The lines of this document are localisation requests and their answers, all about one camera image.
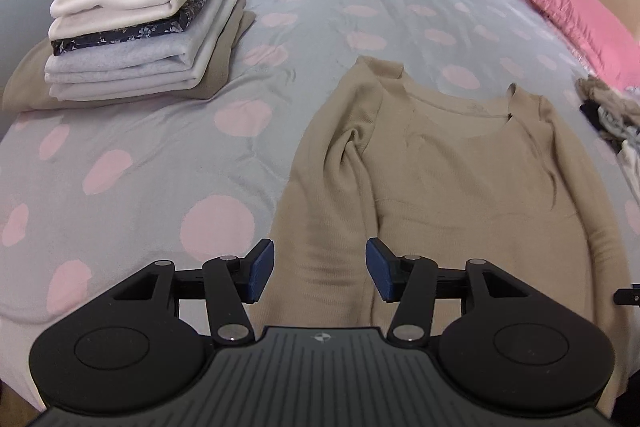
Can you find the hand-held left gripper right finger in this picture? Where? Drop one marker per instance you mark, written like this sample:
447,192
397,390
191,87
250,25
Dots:
380,269

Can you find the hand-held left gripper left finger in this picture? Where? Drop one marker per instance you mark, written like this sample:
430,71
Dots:
260,269

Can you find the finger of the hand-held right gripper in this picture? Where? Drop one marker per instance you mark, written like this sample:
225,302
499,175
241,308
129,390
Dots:
629,296

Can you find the beige knit sweater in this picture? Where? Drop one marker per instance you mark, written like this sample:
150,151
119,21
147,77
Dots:
450,187

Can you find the pile of unfolded clothes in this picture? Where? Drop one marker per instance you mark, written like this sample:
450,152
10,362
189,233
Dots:
612,112

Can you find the stack of folded clothes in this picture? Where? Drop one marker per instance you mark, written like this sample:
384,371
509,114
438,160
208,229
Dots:
220,67

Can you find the grey pink-dotted bed cover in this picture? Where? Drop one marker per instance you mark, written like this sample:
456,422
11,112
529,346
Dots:
200,147

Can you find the white folded garment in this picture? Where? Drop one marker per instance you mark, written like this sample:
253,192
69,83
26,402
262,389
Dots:
150,83

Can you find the light grey folded garment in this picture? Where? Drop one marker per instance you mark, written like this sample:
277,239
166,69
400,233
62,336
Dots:
125,56

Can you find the dark floral folded garment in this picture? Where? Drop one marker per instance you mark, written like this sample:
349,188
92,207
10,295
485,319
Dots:
125,35

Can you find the pink pillow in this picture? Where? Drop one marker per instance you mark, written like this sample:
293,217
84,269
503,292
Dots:
575,14

